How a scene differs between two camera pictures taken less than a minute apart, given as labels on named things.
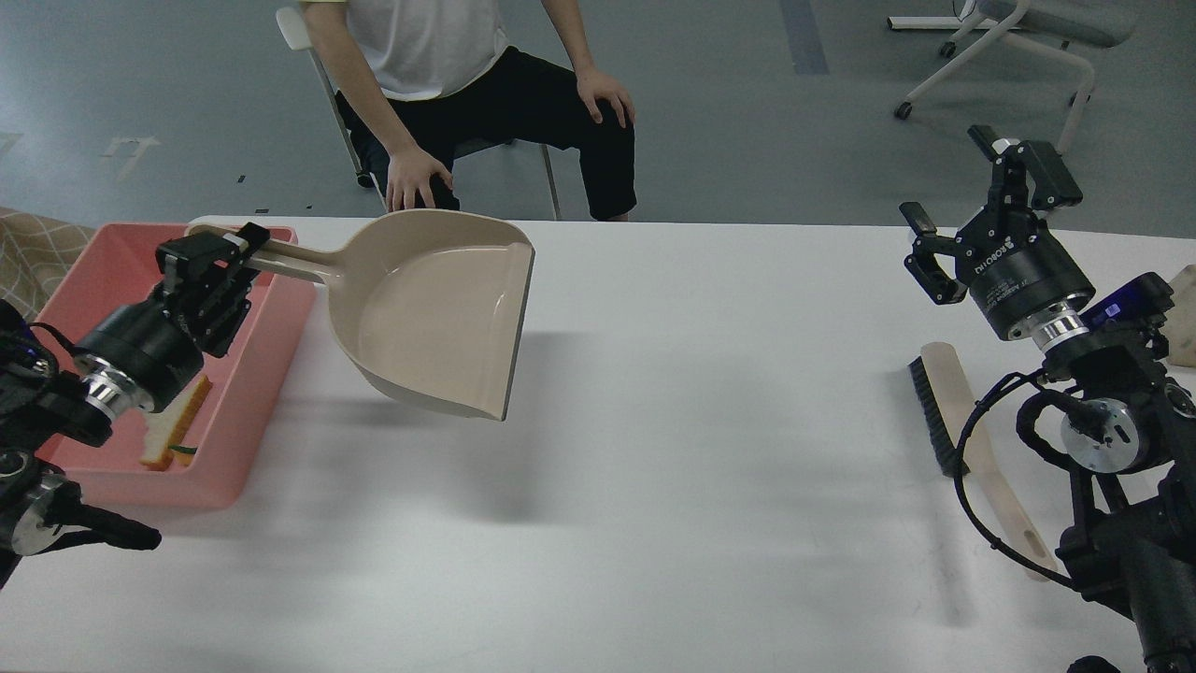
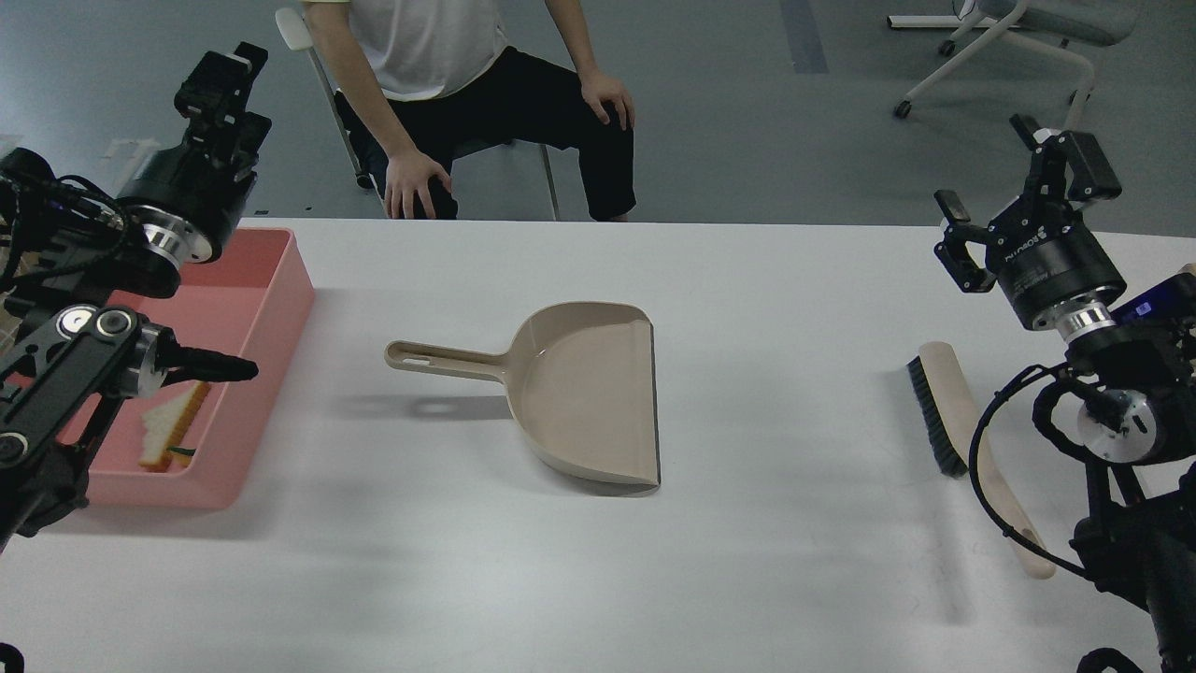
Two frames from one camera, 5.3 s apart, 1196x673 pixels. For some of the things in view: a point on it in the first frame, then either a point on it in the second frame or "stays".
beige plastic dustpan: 431,302 -> 582,380
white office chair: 1046,26 stays
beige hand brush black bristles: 962,448 stays
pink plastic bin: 120,264 stays
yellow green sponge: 183,454 stays
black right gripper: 1017,270 -> 1058,272
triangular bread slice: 163,430 stays
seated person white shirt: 417,80 stays
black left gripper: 161,342 -> 205,181
